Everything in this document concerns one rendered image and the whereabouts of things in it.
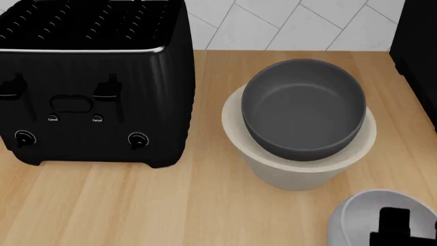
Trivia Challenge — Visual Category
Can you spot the dark grey bowl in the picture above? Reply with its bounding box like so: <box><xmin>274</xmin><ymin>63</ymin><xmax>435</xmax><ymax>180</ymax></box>
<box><xmin>240</xmin><ymin>58</ymin><xmax>367</xmax><ymax>162</ymax></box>

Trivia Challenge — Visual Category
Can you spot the small white bowl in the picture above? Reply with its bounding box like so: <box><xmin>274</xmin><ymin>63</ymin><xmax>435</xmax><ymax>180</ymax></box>
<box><xmin>328</xmin><ymin>189</ymin><xmax>437</xmax><ymax>246</ymax></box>

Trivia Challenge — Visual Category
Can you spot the large cream bowl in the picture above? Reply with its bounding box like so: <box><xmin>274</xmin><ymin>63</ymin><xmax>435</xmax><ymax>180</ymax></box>
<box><xmin>221</xmin><ymin>84</ymin><xmax>378</xmax><ymax>192</ymax></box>

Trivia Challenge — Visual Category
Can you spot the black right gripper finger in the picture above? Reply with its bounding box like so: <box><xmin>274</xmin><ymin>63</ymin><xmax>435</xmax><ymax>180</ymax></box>
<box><xmin>379</xmin><ymin>206</ymin><xmax>411</xmax><ymax>236</ymax></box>

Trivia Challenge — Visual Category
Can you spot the black appliance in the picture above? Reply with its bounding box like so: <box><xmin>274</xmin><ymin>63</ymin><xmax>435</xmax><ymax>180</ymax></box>
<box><xmin>389</xmin><ymin>0</ymin><xmax>437</xmax><ymax>117</ymax></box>

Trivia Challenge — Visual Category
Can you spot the black four-slot toaster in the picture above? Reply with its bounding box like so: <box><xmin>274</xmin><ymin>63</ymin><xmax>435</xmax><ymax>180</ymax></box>
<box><xmin>0</xmin><ymin>0</ymin><xmax>197</xmax><ymax>169</ymax></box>

